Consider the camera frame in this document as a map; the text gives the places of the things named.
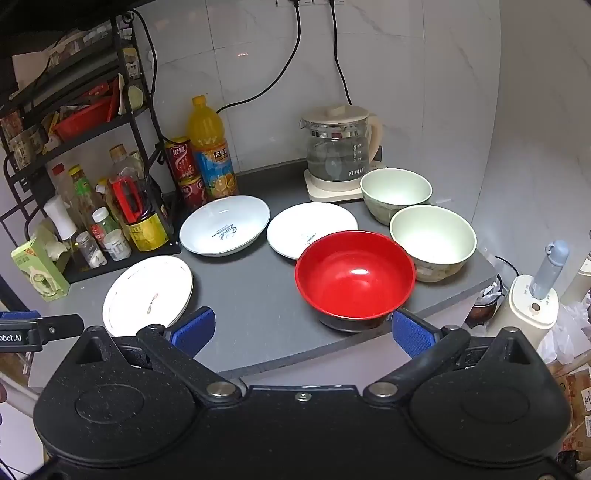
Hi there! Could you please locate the white deep plate blue print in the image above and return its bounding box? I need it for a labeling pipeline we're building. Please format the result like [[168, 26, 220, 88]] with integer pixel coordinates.
[[179, 195, 271, 258]]

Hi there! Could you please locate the white wall socket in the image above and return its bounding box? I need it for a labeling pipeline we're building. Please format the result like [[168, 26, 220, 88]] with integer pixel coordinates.
[[274, 0, 348, 8]]

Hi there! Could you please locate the brown cardboard box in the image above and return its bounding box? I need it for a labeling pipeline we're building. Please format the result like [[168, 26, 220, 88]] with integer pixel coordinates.
[[551, 364, 591, 433]]

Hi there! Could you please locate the grey blue bottle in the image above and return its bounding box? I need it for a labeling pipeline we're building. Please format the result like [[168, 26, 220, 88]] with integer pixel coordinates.
[[528, 239, 570, 300]]

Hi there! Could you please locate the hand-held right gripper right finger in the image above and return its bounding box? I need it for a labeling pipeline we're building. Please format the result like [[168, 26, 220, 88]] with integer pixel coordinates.
[[362, 307, 540, 400]]

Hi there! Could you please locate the orange juice bottle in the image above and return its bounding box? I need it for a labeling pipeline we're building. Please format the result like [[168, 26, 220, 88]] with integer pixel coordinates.
[[187, 95, 240, 199]]

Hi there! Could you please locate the pale yellow cloth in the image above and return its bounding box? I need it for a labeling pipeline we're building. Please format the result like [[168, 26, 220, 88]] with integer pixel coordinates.
[[39, 220, 75, 260]]

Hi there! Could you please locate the pale green bowl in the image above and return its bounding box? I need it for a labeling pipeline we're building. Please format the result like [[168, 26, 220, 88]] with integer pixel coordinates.
[[389, 205, 478, 284], [359, 168, 434, 226]]

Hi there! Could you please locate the white flat plate lined rim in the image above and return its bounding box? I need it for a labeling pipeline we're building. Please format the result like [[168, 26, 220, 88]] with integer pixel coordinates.
[[102, 255, 194, 338]]

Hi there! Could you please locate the clear oil bottle gold cap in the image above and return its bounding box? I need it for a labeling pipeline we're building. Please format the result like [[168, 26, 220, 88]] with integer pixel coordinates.
[[108, 144, 149, 217]]

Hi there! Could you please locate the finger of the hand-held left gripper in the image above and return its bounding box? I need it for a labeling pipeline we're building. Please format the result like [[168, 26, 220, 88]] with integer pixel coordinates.
[[39, 314, 86, 346]]

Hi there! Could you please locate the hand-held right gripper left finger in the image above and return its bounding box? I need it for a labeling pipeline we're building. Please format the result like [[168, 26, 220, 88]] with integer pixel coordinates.
[[69, 306, 246, 400]]

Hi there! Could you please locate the green cardboard box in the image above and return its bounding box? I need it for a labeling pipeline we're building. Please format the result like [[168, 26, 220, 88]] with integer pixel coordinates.
[[11, 237, 71, 302]]

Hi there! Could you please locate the small clear bottle white cap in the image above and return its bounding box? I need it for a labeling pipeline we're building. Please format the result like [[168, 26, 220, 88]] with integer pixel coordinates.
[[75, 230, 108, 269]]

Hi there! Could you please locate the black metal rack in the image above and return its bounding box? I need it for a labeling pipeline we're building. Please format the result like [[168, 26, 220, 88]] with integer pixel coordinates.
[[0, 8, 184, 284]]

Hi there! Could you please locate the dark bottle gold neck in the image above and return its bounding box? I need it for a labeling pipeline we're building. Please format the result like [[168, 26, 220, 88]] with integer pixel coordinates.
[[141, 175, 170, 222]]

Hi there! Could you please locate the white cylindrical appliance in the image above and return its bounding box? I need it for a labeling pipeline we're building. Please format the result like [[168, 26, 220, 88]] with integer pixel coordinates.
[[488, 274, 561, 348]]

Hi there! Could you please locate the red cap clear bottle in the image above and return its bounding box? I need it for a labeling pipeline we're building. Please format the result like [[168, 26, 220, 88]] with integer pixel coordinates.
[[51, 163, 77, 206]]

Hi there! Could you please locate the red bowl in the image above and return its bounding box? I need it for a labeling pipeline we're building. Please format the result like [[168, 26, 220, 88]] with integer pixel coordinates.
[[295, 231, 417, 334]]

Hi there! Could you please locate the glass kettle beige lid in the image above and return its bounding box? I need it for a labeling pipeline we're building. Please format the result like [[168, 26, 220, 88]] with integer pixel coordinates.
[[299, 104, 385, 182]]

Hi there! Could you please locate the small white plate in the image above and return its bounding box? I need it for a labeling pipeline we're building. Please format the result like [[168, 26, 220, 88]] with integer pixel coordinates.
[[266, 203, 359, 260]]

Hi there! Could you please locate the clear plastic bag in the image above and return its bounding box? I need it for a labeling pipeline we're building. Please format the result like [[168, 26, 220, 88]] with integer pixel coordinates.
[[537, 291, 591, 366]]

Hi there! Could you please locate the black power cable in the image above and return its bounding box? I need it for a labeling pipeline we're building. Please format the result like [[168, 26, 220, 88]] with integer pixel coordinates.
[[215, 0, 302, 116], [129, 9, 174, 149], [329, 0, 354, 108]]

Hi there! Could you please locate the white cylindrical bottle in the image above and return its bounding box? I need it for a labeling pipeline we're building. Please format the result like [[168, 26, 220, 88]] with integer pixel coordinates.
[[43, 194, 79, 241]]

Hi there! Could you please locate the dark jug red handle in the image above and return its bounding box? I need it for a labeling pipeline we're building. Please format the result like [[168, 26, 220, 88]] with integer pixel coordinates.
[[111, 177, 171, 253]]

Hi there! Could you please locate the white cap jar red label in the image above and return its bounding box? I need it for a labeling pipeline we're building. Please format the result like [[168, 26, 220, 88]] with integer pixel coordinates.
[[91, 206, 120, 235]]

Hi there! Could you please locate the small white pill bottle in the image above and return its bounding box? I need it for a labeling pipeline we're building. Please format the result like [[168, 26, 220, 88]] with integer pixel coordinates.
[[103, 229, 133, 262]]

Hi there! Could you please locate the dark cooker pot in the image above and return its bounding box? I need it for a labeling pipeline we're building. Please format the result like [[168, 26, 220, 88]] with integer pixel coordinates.
[[464, 271, 507, 330]]

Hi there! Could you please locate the red drink can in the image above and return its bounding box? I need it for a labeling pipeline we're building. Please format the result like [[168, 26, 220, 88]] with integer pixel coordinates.
[[177, 174, 208, 209], [165, 136, 198, 182]]

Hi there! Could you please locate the red plastic basket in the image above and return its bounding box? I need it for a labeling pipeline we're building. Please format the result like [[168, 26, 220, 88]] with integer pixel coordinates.
[[54, 97, 115, 142]]

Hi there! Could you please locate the yellow cap bottle green label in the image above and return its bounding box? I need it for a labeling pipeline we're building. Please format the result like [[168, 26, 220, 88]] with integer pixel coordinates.
[[68, 165, 103, 219]]

